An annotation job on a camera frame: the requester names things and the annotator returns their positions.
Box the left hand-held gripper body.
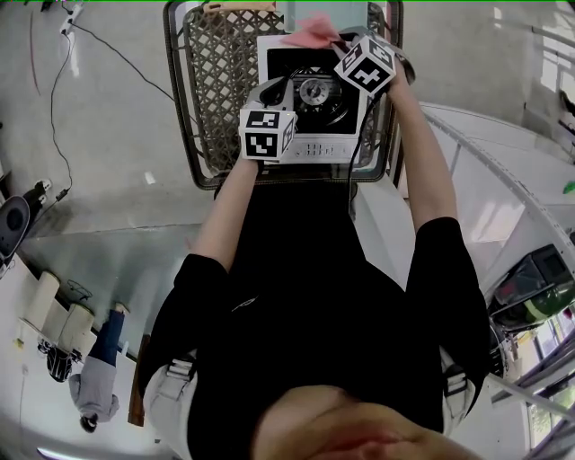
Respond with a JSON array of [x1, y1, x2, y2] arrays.
[[239, 110, 299, 164]]

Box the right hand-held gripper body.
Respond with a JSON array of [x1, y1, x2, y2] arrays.
[[333, 35, 417, 96]]

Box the pink cloth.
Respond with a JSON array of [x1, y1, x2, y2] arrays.
[[281, 12, 343, 51]]

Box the white portable gas stove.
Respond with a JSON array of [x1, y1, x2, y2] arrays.
[[255, 33, 367, 164]]

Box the person's left forearm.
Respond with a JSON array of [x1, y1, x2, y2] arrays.
[[187, 159, 261, 274]]

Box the person's right forearm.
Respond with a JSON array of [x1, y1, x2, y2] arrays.
[[387, 80, 460, 271]]

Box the pale blue box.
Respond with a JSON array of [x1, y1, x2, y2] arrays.
[[285, 0, 370, 35]]

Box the brown lattice metal table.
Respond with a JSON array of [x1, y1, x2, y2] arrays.
[[162, 0, 406, 190]]

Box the person's black trousers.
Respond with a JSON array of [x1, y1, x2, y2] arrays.
[[224, 172, 410, 288]]

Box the wooden spatula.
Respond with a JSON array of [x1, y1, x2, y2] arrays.
[[201, 0, 276, 14]]

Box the white power strip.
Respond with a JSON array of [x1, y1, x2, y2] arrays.
[[58, 3, 85, 36]]

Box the person's black shirt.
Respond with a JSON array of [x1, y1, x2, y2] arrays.
[[134, 217, 491, 460]]

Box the cream paper roll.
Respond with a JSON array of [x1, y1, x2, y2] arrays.
[[59, 303, 96, 357], [25, 269, 61, 334]]

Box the black glossy appliance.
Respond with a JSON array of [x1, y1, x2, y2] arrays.
[[486, 243, 575, 330]]

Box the black striped bag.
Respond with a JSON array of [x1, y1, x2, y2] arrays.
[[43, 347, 74, 384]]

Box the person's chin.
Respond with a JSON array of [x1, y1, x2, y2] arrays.
[[251, 385, 495, 460]]

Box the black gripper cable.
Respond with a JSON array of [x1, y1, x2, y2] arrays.
[[347, 92, 384, 217]]

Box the black power cable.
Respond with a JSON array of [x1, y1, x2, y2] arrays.
[[71, 22, 177, 103], [49, 33, 74, 201]]

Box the person's grey backpack strap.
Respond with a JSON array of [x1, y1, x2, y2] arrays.
[[142, 349, 199, 460], [439, 348, 480, 435]]

